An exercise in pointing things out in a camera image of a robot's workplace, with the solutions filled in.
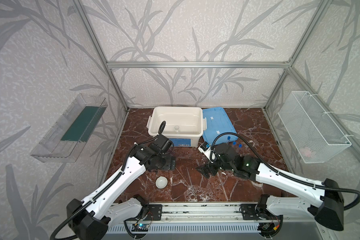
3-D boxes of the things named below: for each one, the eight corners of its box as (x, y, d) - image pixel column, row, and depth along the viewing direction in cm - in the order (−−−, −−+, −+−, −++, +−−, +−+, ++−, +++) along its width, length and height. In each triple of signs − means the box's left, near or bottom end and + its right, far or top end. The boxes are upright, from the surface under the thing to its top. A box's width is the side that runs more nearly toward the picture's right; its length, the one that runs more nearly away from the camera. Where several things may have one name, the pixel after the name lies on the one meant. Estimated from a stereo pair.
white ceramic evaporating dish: (155, 188, 83) (154, 187, 82) (157, 177, 87) (156, 176, 86) (167, 188, 83) (166, 187, 82) (168, 177, 87) (167, 176, 86)
